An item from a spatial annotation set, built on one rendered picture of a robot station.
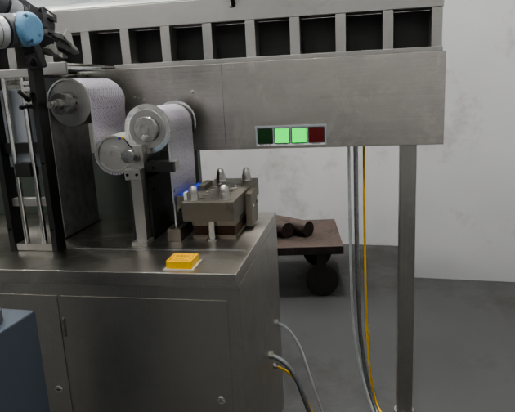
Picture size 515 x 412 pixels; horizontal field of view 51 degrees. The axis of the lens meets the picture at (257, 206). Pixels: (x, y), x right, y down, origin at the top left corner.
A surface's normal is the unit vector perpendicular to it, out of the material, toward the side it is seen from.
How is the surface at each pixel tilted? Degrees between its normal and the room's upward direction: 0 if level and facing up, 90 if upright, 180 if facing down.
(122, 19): 90
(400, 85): 90
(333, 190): 90
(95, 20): 90
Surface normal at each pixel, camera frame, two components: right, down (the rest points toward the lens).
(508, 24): -0.26, 0.23
